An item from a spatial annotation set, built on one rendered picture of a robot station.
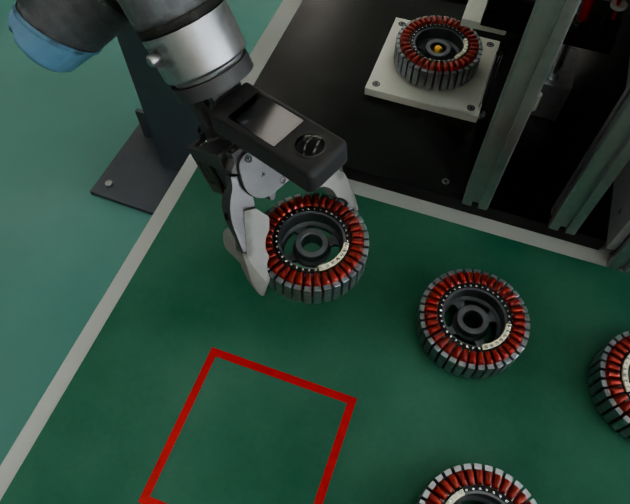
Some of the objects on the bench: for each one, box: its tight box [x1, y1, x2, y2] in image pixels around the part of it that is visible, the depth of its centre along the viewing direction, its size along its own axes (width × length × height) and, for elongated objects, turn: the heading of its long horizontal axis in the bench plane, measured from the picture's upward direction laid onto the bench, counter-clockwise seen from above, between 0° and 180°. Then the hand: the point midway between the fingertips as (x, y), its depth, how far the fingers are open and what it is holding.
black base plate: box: [253, 0, 630, 250], centre depth 85 cm, size 47×64×2 cm
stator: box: [393, 15, 483, 91], centre depth 76 cm, size 11×11×4 cm
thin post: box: [478, 51, 503, 119], centre depth 70 cm, size 2×2×10 cm
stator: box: [415, 269, 530, 379], centre depth 60 cm, size 11×11×4 cm
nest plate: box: [364, 17, 500, 123], centre depth 78 cm, size 15×15×1 cm
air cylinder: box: [530, 49, 579, 121], centre depth 74 cm, size 5×8×6 cm
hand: (315, 252), depth 58 cm, fingers closed on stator, 13 cm apart
